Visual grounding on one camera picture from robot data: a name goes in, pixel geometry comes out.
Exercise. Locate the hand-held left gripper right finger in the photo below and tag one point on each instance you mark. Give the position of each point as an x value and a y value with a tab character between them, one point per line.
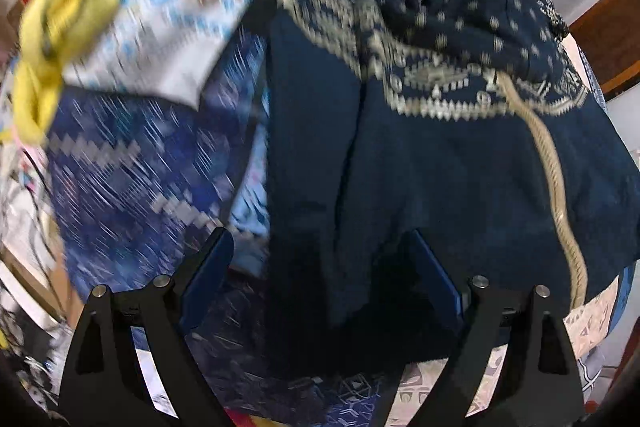
442	279

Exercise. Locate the navy patterned hoodie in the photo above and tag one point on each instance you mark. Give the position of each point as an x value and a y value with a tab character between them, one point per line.
425	157

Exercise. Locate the pile of printed papers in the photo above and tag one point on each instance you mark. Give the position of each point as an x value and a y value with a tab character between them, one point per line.
25	217

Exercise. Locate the yellow cloth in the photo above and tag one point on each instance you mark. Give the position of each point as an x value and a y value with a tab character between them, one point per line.
65	7

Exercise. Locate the light blue patterned cloth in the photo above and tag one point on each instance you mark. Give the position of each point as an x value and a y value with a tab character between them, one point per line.
180	7

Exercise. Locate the blue patchwork quilt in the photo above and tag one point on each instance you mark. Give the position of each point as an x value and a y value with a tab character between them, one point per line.
125	182

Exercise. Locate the wooden door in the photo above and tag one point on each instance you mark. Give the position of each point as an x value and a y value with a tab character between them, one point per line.
615	37

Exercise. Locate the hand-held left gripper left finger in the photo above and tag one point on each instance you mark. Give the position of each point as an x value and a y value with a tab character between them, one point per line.
207	277

